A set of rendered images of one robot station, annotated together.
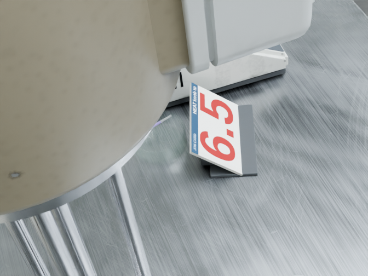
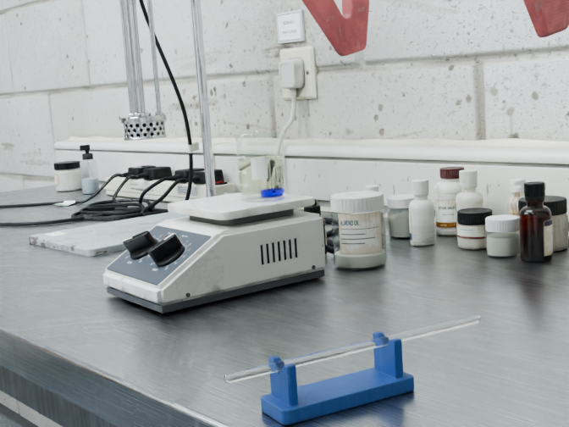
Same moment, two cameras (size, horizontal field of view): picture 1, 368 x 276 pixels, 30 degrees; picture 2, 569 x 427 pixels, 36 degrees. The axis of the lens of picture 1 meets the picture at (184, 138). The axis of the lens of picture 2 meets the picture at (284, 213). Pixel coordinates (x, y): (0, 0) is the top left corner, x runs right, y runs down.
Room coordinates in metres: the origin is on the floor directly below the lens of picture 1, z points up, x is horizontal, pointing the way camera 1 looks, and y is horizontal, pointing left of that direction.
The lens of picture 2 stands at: (1.41, -0.32, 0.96)
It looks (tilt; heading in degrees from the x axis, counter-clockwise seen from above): 8 degrees down; 155
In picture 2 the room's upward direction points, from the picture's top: 4 degrees counter-clockwise
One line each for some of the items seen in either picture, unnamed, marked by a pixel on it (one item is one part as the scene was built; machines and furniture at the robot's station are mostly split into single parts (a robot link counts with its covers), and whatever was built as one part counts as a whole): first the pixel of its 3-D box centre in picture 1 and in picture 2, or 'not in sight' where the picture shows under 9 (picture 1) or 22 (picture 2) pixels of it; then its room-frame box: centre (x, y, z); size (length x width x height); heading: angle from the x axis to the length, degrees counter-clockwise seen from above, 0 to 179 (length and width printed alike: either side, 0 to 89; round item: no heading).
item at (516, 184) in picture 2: not in sight; (518, 208); (0.58, 0.38, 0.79); 0.03 x 0.03 x 0.07
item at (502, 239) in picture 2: not in sight; (502, 236); (0.64, 0.30, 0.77); 0.04 x 0.04 x 0.04
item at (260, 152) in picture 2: not in sight; (260, 163); (0.57, 0.05, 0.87); 0.06 x 0.05 x 0.08; 179
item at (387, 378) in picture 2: not in sight; (337, 374); (0.93, -0.07, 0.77); 0.10 x 0.03 x 0.04; 93
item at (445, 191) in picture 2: not in sight; (453, 201); (0.49, 0.35, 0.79); 0.05 x 0.05 x 0.09
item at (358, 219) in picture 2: not in sight; (358, 230); (0.58, 0.16, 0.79); 0.06 x 0.06 x 0.08
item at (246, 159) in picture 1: (223, 127); not in sight; (0.44, -0.04, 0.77); 0.09 x 0.06 x 0.04; 173
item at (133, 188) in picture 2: not in sight; (165, 187); (-0.22, 0.18, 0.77); 0.40 x 0.06 x 0.04; 14
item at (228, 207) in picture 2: not in sight; (240, 204); (0.56, 0.02, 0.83); 0.12 x 0.12 x 0.01; 10
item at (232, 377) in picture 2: not in sight; (361, 346); (0.93, -0.05, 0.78); 0.20 x 0.01 x 0.01; 93
